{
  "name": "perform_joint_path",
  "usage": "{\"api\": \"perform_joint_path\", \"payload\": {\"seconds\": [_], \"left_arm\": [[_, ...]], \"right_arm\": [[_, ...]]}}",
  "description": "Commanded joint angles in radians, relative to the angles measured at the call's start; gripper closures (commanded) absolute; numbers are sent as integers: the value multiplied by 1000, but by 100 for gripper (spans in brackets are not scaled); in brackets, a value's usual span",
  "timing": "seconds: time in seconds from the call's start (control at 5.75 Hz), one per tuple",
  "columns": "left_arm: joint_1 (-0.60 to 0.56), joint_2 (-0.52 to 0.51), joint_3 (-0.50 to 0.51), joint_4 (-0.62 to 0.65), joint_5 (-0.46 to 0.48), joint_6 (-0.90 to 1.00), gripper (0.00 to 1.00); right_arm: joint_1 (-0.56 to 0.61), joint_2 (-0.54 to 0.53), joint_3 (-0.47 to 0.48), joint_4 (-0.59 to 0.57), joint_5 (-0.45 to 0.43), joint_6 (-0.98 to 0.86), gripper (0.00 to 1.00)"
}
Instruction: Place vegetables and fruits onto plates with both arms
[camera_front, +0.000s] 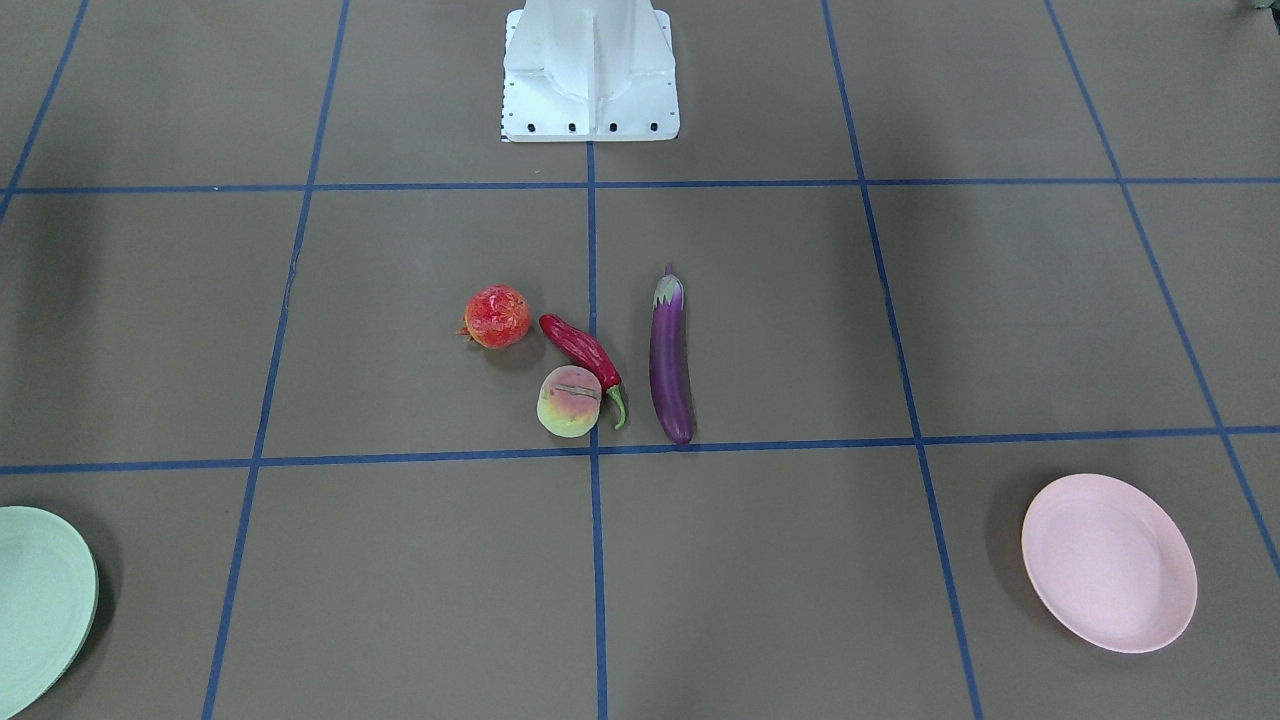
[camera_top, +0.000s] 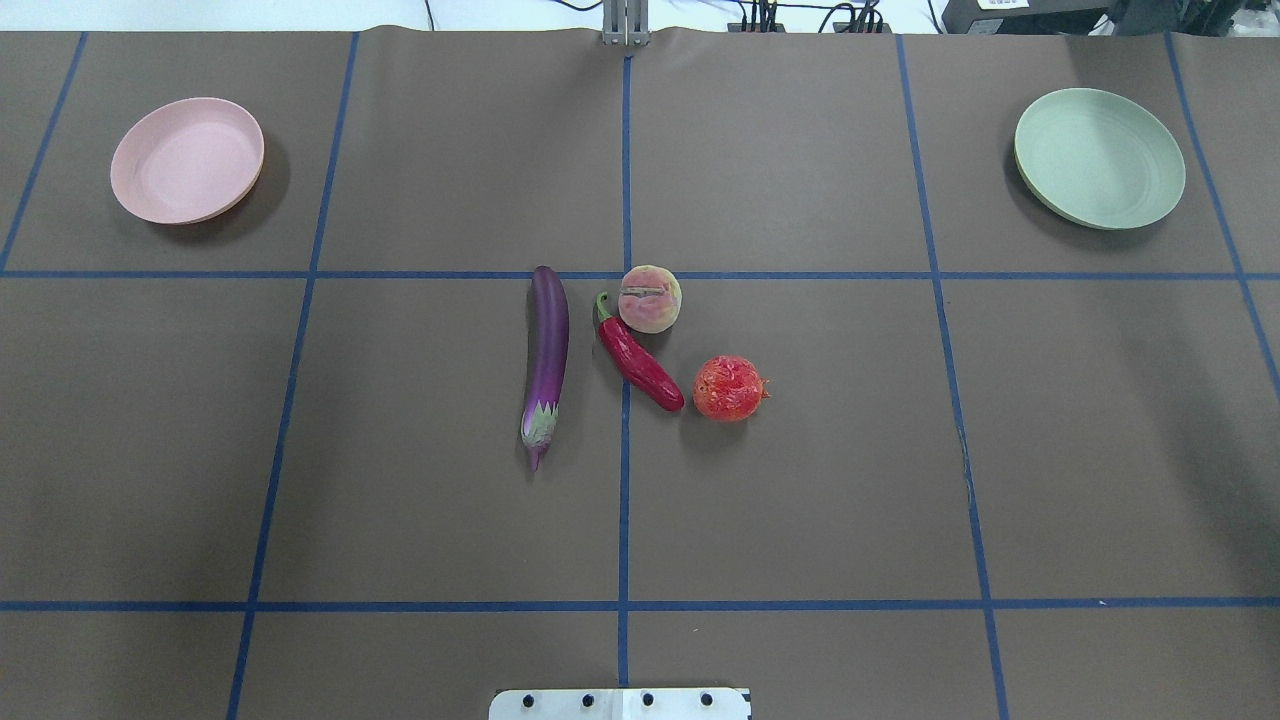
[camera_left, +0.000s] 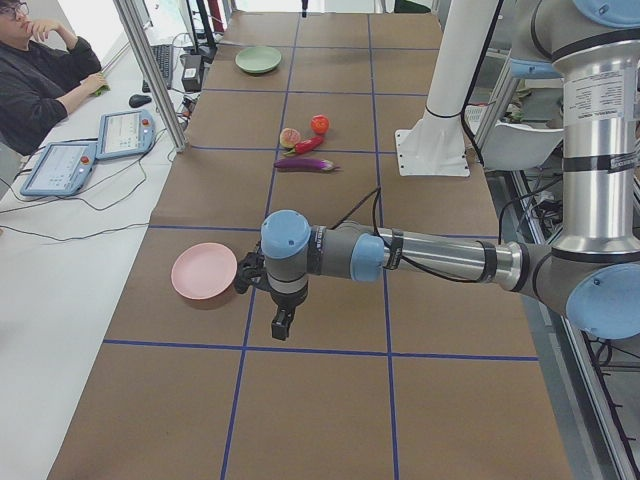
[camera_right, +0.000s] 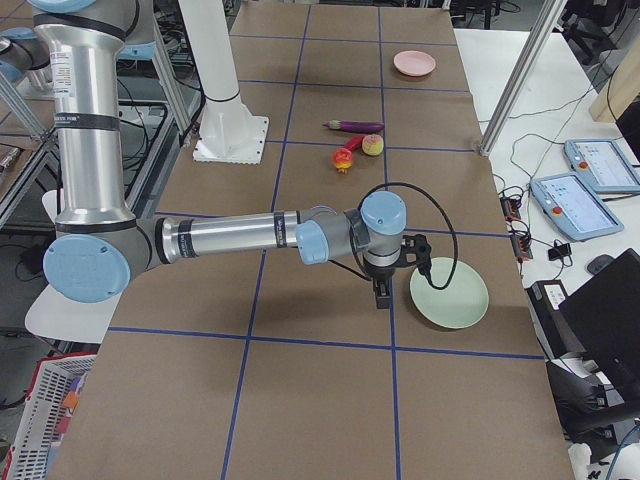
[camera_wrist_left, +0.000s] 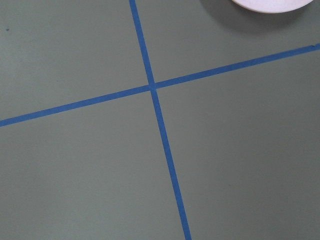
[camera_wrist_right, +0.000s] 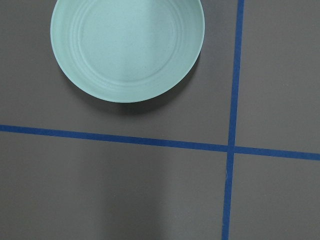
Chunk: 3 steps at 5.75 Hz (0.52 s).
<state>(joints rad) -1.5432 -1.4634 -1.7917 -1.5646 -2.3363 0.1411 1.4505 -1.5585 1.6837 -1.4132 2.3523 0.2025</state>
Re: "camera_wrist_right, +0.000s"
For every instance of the light green plate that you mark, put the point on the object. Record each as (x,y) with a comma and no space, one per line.
(126,51)

